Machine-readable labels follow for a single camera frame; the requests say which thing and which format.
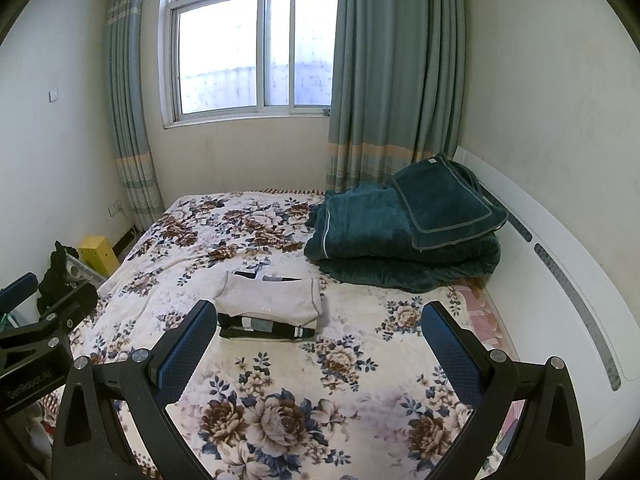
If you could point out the black cloth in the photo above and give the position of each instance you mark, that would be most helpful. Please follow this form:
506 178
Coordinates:
55 280

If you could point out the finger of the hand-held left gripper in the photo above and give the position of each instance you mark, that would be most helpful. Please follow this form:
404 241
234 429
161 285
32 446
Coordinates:
75 307
17 290

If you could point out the wide teal curtain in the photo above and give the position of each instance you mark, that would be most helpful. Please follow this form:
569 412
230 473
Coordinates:
390 60

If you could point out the floral blanket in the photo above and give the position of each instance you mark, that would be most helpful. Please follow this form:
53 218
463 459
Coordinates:
250 410

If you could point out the white wall outlet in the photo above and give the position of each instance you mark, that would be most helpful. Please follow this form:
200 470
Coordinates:
114 208

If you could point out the white plastic rack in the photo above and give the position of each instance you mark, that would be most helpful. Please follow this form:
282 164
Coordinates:
82 270

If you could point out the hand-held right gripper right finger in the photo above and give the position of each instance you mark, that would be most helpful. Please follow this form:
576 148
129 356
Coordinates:
450 350

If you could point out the narrow teal curtain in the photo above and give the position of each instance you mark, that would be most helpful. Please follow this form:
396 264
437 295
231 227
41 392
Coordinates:
130 110

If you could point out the teal folded quilt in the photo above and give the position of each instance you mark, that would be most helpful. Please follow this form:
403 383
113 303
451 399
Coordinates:
360 230

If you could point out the white long-sleeve sweater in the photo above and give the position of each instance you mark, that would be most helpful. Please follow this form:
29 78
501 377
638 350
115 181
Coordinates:
270 300

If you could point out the yellow box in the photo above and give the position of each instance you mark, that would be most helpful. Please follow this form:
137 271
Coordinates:
97 255

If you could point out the beige folded garment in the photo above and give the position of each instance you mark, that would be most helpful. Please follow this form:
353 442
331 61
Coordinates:
240 338

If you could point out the teal pillow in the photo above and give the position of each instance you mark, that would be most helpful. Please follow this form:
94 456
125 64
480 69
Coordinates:
445 200

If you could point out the white framed window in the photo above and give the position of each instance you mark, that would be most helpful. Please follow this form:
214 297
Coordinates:
225 60

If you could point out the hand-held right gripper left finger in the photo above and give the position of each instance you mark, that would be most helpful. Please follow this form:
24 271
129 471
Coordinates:
187 347

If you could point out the white light switch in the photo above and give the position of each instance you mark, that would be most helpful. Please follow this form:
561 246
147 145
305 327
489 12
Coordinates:
53 95

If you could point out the pink checked sheet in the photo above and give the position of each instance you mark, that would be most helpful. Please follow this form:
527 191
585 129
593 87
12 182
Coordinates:
480 320

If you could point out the white headboard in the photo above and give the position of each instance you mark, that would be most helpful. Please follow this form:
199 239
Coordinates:
560 270

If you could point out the dark striped folded sweater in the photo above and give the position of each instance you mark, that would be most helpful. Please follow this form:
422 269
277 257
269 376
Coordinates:
260 324

